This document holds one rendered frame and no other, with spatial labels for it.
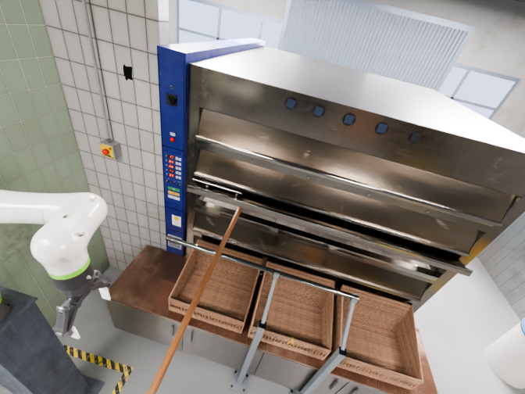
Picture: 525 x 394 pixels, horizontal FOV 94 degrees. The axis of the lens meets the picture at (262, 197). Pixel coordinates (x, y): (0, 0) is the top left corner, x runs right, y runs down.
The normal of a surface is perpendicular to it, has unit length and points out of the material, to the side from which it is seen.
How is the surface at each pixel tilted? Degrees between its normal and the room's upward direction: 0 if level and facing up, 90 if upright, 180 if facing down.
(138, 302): 0
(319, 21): 90
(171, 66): 90
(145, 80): 90
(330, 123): 90
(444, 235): 70
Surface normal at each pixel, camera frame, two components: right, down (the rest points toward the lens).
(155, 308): 0.20, -0.79
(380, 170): -0.14, 0.24
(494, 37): -0.20, 0.55
